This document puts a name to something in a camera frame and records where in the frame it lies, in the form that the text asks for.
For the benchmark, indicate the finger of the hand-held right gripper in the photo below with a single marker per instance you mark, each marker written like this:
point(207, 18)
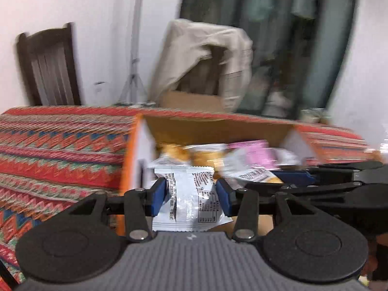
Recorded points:
point(318, 188)
point(295, 178)

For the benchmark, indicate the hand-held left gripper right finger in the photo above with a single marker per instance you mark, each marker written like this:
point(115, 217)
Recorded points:
point(225, 198)

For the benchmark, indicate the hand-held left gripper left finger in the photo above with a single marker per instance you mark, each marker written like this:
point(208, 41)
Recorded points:
point(159, 195)

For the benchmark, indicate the white snack packet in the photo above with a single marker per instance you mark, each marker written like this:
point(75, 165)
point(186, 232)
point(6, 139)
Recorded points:
point(191, 201)

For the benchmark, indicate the pile of snack packets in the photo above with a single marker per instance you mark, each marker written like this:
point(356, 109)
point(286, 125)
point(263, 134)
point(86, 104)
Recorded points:
point(206, 155)

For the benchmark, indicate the red cardboard box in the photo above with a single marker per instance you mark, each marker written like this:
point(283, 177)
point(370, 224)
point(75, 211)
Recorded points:
point(218, 130)

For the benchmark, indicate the pale green container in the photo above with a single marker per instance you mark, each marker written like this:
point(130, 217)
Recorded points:
point(313, 115)

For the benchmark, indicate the wooden chair under jacket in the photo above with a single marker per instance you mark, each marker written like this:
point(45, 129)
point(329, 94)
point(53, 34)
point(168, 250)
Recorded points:
point(197, 78)

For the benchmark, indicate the patterned red tablecloth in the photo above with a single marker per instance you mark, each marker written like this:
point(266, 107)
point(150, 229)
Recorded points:
point(45, 145)

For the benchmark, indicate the sliding glass door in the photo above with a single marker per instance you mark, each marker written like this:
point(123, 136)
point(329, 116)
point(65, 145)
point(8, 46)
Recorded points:
point(272, 36)

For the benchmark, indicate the studio lamp on stand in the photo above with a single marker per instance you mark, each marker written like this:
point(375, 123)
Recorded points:
point(133, 51)

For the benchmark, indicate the beige jacket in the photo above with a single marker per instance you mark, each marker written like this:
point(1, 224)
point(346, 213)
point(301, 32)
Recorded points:
point(188, 42)

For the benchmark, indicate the dark wooden chair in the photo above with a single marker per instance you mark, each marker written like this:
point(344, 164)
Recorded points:
point(48, 66)

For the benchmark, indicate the wall socket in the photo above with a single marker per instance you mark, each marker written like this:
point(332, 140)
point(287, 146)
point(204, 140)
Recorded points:
point(100, 84)

